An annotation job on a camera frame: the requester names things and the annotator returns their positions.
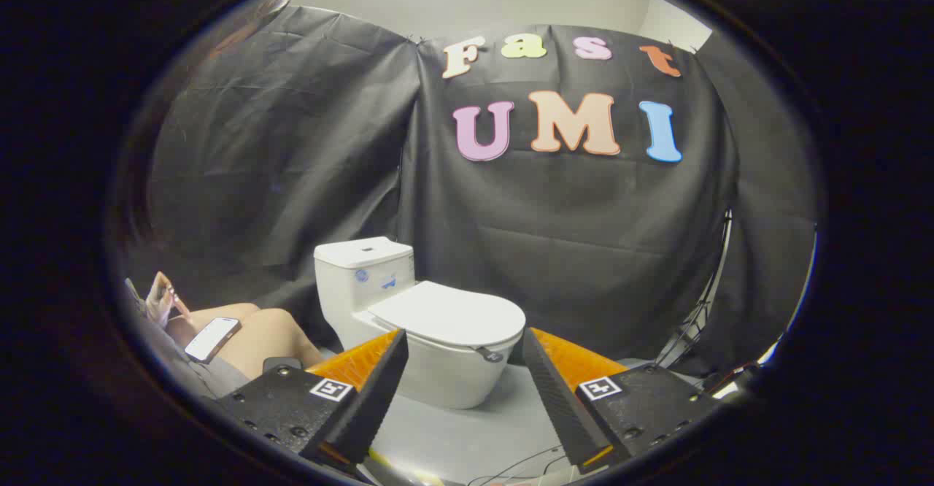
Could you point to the black backdrop cloth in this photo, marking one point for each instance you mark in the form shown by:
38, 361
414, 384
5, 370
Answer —
554, 223

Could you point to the white toilet lid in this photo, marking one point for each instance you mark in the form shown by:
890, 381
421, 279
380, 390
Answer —
452, 314

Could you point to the white smartphone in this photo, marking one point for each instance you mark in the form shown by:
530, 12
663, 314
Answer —
211, 338

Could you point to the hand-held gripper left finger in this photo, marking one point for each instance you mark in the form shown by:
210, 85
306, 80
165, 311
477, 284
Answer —
372, 398

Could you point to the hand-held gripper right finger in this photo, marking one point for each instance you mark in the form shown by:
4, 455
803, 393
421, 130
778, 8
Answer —
558, 398

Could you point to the white ceramic toilet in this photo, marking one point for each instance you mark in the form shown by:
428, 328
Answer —
350, 282

